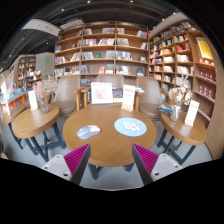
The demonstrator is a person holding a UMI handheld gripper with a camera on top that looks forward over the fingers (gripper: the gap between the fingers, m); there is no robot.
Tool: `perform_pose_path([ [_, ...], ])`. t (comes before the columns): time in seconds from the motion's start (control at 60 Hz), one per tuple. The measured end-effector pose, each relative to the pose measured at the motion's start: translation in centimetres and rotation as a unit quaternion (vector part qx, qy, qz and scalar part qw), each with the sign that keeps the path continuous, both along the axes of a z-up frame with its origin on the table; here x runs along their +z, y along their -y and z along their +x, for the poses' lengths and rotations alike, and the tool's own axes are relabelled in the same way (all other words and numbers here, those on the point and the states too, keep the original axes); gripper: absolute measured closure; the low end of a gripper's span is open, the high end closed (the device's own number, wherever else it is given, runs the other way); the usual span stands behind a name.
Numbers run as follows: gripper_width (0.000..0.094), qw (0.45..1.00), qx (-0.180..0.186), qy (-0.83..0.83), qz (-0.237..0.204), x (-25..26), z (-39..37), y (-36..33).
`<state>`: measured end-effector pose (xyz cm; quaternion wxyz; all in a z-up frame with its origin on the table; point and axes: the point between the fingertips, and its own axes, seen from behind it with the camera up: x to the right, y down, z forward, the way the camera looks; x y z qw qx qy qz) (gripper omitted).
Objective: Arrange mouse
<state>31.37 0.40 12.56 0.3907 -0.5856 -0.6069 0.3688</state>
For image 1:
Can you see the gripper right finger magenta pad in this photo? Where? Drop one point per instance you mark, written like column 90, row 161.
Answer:
column 152, row 166

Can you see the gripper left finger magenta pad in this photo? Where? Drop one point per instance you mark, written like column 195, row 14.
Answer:
column 71, row 166

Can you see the grey computer mouse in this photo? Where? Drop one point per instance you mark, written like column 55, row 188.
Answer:
column 88, row 131

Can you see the round light-blue mouse pad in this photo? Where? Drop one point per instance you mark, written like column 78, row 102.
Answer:
column 130, row 127

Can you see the right wooden side table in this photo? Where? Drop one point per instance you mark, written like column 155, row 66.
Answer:
column 176, row 133

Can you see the wooden side table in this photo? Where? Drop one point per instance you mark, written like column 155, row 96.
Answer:
column 176, row 133
column 31, row 126

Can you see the round wooden centre table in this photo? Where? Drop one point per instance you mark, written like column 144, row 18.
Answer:
column 109, row 148

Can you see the book on right table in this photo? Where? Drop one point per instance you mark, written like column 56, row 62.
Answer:
column 165, row 108

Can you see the left wooden side table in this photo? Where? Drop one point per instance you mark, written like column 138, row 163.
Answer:
column 31, row 126

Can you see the right beige armchair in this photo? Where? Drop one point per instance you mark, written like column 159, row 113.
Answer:
column 150, row 100

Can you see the beige armchair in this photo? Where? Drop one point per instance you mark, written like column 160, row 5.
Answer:
column 68, row 95
column 150, row 100
column 117, row 82

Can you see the right table sign card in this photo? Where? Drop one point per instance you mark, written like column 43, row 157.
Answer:
column 191, row 113

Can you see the table sign card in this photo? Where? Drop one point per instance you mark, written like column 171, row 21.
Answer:
column 33, row 100
column 191, row 113

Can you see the left beige armchair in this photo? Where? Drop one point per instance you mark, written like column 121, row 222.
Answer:
column 68, row 95

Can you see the right glass flower vase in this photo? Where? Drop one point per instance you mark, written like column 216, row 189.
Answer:
column 180, row 96

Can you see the glass flower vase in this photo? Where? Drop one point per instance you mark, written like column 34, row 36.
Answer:
column 42, row 90
column 180, row 96

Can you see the white red-text sign stand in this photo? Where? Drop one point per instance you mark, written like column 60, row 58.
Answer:
column 128, row 97

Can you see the white picture sign board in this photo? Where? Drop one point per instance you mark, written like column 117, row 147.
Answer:
column 101, row 93

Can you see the left table sign card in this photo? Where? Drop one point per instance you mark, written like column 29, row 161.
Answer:
column 33, row 100

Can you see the far-left wooden table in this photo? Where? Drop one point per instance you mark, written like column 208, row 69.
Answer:
column 8, row 119

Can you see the left glass flower vase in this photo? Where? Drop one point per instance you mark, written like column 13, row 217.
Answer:
column 42, row 90

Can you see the middle beige armchair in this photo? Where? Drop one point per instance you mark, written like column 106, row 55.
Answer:
column 117, row 82

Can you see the far left wooden bookshelf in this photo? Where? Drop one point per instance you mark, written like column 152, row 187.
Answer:
column 26, row 66

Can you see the large wooden back bookshelf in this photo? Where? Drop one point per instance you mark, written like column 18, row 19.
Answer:
column 103, row 48

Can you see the yellow poster on shelf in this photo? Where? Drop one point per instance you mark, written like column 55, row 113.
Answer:
column 204, row 48

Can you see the right wall wooden bookshelf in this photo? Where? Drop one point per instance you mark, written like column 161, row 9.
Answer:
column 173, row 52

